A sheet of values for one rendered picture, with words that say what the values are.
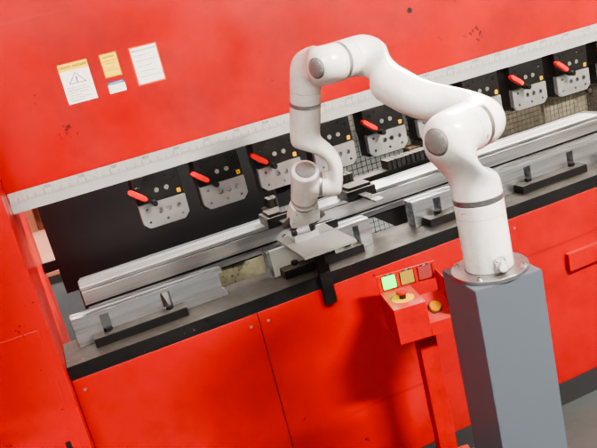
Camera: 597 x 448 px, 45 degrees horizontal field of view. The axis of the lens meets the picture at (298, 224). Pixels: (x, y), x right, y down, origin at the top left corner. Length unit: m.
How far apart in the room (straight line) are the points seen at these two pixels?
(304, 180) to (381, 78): 0.46
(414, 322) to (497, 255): 0.58
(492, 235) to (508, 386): 0.39
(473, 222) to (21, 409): 1.33
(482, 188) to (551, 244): 1.15
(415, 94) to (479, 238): 0.38
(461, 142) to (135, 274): 1.38
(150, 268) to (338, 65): 1.13
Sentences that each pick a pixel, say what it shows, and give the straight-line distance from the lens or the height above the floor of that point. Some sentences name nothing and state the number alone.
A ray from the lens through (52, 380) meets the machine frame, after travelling 2.21.
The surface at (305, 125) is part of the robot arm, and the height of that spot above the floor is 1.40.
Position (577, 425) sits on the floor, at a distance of 3.05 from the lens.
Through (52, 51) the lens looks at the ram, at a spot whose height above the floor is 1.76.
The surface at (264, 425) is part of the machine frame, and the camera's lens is 2.53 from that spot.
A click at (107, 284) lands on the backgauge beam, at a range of 2.63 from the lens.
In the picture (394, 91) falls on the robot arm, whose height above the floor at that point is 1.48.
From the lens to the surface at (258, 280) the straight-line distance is 2.50.
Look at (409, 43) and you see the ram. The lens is 2.58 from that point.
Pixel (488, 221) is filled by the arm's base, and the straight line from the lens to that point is 1.77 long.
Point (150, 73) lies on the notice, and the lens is 2.28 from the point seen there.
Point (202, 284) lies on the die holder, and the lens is 2.42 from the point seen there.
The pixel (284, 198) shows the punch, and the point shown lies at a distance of 2.46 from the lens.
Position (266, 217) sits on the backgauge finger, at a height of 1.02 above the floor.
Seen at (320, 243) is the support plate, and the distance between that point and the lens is 2.32.
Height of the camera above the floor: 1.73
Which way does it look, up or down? 16 degrees down
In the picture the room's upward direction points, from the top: 14 degrees counter-clockwise
